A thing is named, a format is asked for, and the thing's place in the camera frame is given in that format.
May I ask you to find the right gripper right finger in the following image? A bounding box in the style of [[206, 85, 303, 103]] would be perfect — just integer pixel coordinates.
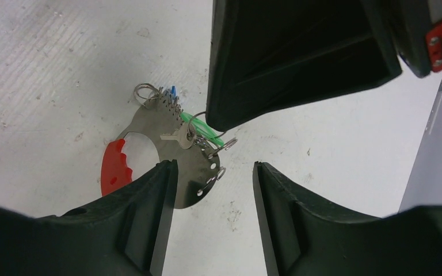
[[253, 162, 442, 275]]

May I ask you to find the aluminium right rail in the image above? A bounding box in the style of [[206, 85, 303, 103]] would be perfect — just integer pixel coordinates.
[[425, 79, 442, 135]]

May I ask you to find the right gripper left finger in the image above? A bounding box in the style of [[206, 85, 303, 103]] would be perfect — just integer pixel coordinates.
[[0, 160, 178, 275]]

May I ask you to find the red-handled metal key holder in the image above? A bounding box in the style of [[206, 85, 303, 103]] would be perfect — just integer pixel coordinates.
[[100, 83, 237, 209]]

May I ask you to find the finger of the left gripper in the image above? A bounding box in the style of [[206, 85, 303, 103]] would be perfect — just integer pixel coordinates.
[[206, 1, 402, 132]]

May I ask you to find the metal key on green tag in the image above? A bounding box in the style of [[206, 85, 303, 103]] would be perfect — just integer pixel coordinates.
[[159, 127, 194, 150]]

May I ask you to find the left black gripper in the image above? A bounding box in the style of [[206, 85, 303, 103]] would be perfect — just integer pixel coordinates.
[[361, 1, 442, 78]]

